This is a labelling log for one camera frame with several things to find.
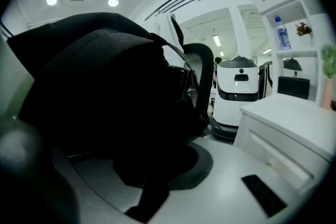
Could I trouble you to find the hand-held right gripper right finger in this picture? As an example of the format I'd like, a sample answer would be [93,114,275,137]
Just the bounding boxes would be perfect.
[51,136,316,224]

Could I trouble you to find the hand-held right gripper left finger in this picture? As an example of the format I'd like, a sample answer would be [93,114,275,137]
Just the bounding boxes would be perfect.
[0,31,53,187]

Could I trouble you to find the black backpack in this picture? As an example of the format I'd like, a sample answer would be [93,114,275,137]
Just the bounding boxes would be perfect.
[6,12,215,223]

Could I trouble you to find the white delivery robot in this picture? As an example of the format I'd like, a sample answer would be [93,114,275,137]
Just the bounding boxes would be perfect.
[283,57,302,78]
[212,55,259,140]

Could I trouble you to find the black and white robot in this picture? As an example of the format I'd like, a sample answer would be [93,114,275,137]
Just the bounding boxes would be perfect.
[258,61,274,100]

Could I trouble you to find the black tablet screen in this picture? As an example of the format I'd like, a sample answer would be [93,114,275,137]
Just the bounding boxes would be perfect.
[277,76,310,100]

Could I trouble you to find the green plant in pink vase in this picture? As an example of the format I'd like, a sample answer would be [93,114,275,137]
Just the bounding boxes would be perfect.
[320,44,336,111]

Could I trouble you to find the clear water bottle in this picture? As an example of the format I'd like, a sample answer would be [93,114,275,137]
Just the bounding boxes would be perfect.
[274,15,291,50]

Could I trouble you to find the red flowers in white pot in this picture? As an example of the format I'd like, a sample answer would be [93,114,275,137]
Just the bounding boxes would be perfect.
[295,22,313,48]

